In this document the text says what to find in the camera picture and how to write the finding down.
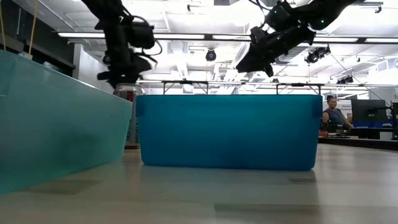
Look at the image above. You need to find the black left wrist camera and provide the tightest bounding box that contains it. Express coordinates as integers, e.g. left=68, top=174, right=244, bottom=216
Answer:
left=127, top=16, right=156, bottom=50

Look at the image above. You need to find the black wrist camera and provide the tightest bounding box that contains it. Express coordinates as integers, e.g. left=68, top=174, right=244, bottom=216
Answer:
left=249, top=26, right=269, bottom=44
left=127, top=16, right=156, bottom=50

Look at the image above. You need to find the black ceiling track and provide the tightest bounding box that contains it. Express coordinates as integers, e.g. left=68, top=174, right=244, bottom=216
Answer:
left=354, top=0, right=384, bottom=14

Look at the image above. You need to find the teal green plastic bin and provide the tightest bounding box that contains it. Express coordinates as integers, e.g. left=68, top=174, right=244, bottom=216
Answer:
left=0, top=49, right=134, bottom=195

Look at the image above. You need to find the large black monitor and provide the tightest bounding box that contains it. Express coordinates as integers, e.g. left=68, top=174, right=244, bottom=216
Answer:
left=351, top=99, right=388, bottom=128

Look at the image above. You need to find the blue plastic bin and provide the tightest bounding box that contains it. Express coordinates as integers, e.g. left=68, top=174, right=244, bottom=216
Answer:
left=136, top=94, right=323, bottom=171

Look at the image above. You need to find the black rail with light strips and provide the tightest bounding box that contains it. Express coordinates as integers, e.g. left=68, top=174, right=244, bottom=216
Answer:
left=57, top=30, right=398, bottom=44

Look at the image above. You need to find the white printed sign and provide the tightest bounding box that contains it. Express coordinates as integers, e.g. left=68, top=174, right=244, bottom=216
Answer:
left=338, top=101, right=352, bottom=121

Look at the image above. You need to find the yellow cord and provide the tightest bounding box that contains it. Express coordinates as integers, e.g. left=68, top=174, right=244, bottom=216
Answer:
left=28, top=0, right=39, bottom=58
left=0, top=0, right=6, bottom=52

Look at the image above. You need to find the black ceiling spotlight cluster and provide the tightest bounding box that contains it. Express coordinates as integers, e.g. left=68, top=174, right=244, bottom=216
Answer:
left=304, top=45, right=331, bottom=65

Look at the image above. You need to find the thin rail with light strips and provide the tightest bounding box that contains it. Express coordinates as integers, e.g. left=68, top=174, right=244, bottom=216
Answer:
left=136, top=79, right=398, bottom=88

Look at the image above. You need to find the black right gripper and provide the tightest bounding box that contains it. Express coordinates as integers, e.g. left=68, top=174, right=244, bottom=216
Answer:
left=234, top=23, right=317, bottom=78

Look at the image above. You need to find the black bracket frame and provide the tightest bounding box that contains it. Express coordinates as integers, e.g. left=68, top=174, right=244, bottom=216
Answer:
left=162, top=80, right=209, bottom=96
left=275, top=82, right=322, bottom=96

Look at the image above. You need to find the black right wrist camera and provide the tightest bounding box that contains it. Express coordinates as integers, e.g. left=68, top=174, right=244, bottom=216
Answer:
left=249, top=26, right=269, bottom=44

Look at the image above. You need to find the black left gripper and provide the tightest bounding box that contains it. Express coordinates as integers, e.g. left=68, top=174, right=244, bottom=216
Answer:
left=97, top=45, right=154, bottom=90

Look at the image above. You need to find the black desk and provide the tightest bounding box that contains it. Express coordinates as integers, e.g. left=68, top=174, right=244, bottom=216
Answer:
left=351, top=126, right=398, bottom=150

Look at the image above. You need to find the silver drink can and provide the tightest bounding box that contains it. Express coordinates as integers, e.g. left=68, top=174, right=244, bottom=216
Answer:
left=113, top=83, right=146, bottom=150

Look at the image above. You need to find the silver ventilation duct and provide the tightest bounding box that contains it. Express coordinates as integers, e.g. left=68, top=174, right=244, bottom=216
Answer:
left=275, top=43, right=312, bottom=65

